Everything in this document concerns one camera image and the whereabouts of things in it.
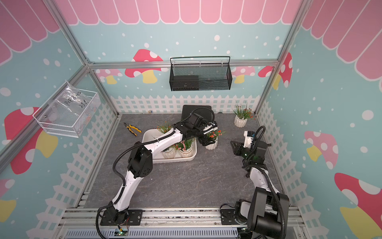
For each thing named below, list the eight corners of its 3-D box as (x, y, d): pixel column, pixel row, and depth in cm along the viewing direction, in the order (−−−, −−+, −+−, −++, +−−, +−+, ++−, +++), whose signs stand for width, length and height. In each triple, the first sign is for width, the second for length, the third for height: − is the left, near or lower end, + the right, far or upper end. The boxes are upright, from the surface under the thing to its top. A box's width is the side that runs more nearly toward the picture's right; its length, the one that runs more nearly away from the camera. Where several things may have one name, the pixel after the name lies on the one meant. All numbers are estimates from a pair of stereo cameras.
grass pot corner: (234, 128, 113) (239, 114, 101) (231, 116, 122) (235, 101, 110) (247, 128, 113) (253, 114, 101) (243, 116, 122) (248, 101, 110)
